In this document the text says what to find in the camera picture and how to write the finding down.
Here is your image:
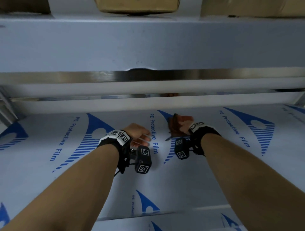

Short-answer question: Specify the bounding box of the person's right hand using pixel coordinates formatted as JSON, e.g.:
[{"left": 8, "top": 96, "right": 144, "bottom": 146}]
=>
[{"left": 177, "top": 116, "right": 195, "bottom": 135}]

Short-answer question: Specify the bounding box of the person's left forearm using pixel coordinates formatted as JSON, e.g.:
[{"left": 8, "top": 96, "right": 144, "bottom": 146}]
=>
[{"left": 0, "top": 142, "right": 120, "bottom": 231}]

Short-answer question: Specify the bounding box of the person's left hand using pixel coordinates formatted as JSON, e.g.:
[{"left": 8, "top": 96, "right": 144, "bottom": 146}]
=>
[{"left": 122, "top": 123, "right": 152, "bottom": 148}]

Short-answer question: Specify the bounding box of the person's right forearm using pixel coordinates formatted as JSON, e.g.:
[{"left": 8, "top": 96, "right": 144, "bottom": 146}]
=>
[{"left": 201, "top": 133, "right": 305, "bottom": 231}]

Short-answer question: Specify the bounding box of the black wristband with marker tags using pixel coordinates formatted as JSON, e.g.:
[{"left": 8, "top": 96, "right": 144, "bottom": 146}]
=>
[
  {"left": 188, "top": 122, "right": 221, "bottom": 157},
  {"left": 99, "top": 129, "right": 133, "bottom": 175}
]

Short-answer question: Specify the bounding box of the cardboard box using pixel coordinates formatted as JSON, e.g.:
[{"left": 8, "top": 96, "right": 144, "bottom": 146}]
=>
[
  {"left": 94, "top": 0, "right": 181, "bottom": 16},
  {"left": 200, "top": 0, "right": 305, "bottom": 18}
]

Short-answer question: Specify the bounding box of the black wrist camera with markers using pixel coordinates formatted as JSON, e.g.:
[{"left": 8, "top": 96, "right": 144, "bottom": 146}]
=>
[
  {"left": 175, "top": 137, "right": 191, "bottom": 160},
  {"left": 129, "top": 145, "right": 153, "bottom": 175}
]

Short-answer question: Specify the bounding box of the steel shelving rack with film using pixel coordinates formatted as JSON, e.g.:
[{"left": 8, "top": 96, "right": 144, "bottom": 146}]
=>
[{"left": 0, "top": 13, "right": 305, "bottom": 231}]

